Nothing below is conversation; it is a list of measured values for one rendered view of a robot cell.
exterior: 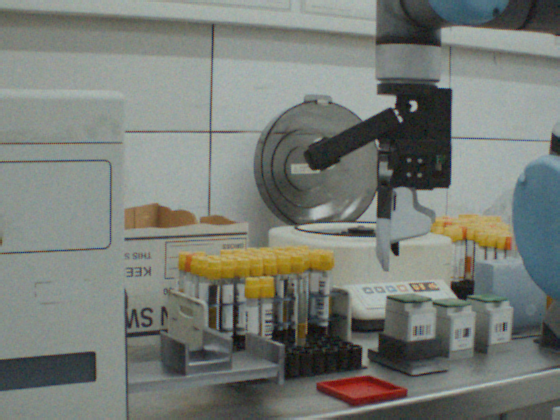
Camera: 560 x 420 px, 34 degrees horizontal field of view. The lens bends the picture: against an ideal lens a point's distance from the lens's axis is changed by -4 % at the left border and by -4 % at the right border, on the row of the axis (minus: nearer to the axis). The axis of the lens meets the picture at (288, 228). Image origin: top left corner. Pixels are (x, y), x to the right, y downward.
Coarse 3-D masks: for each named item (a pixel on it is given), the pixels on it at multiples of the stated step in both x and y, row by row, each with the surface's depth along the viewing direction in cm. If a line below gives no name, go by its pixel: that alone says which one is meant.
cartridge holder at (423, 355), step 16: (384, 336) 108; (368, 352) 111; (384, 352) 108; (400, 352) 106; (416, 352) 106; (432, 352) 107; (400, 368) 105; (416, 368) 104; (432, 368) 105; (448, 368) 106
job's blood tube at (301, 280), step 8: (296, 280) 107; (304, 280) 106; (296, 288) 107; (304, 288) 106; (296, 296) 107; (304, 296) 106; (296, 304) 107; (304, 304) 106; (296, 312) 107; (304, 312) 106; (296, 320) 107; (304, 320) 107; (296, 328) 107; (304, 328) 107; (296, 336) 107; (304, 336) 107; (296, 344) 107; (304, 344) 107
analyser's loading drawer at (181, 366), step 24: (168, 336) 90; (216, 336) 91; (168, 360) 90; (192, 360) 93; (216, 360) 89; (240, 360) 93; (264, 360) 94; (144, 384) 84; (168, 384) 86; (192, 384) 87
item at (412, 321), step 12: (396, 312) 107; (408, 312) 105; (420, 312) 106; (432, 312) 107; (396, 324) 107; (408, 324) 105; (420, 324) 106; (432, 324) 107; (396, 336) 107; (408, 336) 105; (420, 336) 106; (432, 336) 107
